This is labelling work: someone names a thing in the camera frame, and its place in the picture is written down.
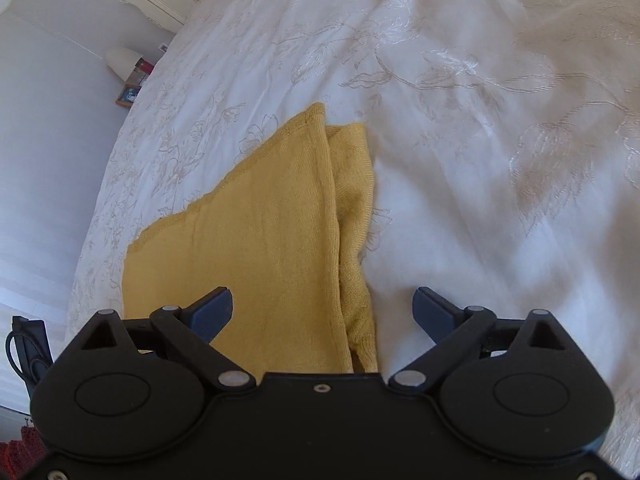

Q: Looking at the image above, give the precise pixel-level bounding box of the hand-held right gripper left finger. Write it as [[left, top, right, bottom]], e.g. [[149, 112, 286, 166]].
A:
[[57, 286, 258, 391]]

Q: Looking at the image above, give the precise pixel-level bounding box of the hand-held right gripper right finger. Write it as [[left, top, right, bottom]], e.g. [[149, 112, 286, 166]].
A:
[[390, 286, 583, 393]]

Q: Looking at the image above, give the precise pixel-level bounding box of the yellow knit sweater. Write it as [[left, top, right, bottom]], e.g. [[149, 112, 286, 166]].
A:
[[121, 102, 379, 376]]

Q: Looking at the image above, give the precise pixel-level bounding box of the white embroidered bedspread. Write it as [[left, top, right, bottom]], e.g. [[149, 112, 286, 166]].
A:
[[62, 0, 640, 461]]

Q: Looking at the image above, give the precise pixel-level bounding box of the small framed photo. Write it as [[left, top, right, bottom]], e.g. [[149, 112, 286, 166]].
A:
[[115, 84, 143, 109]]

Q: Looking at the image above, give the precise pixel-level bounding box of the red textured cloth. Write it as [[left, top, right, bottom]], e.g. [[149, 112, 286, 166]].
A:
[[0, 424, 48, 467]]

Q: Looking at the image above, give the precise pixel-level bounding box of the black device with cable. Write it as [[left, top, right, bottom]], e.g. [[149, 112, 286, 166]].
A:
[[5, 314, 54, 403]]

